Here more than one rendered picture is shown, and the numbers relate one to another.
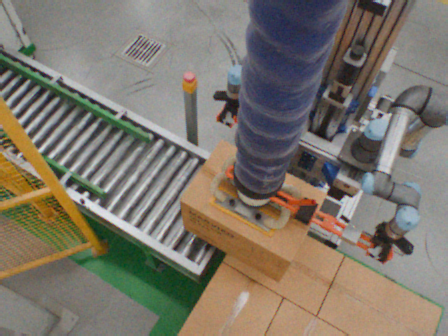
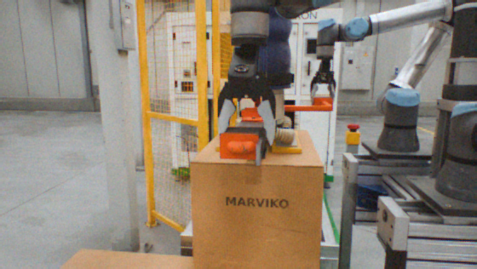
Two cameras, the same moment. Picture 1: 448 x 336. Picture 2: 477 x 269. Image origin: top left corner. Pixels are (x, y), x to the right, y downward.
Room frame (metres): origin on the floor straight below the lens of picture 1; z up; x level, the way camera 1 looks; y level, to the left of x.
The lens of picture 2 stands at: (0.37, -1.30, 1.35)
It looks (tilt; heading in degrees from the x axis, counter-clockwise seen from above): 11 degrees down; 71
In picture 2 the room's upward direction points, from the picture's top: straight up
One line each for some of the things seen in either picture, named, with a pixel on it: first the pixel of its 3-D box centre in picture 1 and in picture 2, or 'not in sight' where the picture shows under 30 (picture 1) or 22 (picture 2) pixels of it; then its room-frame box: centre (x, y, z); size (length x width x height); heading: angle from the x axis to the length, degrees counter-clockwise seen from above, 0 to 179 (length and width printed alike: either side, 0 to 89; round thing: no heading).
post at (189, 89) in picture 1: (191, 128); (347, 213); (1.59, 0.23, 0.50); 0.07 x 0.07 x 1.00; 64
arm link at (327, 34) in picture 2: (236, 78); (327, 32); (1.21, -0.03, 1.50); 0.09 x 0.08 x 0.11; 150
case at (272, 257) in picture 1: (250, 212); (260, 191); (0.85, -0.16, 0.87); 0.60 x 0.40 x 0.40; 64
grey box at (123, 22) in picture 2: not in sight; (124, 25); (0.40, 1.02, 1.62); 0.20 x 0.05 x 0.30; 64
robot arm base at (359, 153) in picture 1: (367, 146); (472, 174); (1.18, -0.73, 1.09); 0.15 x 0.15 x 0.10
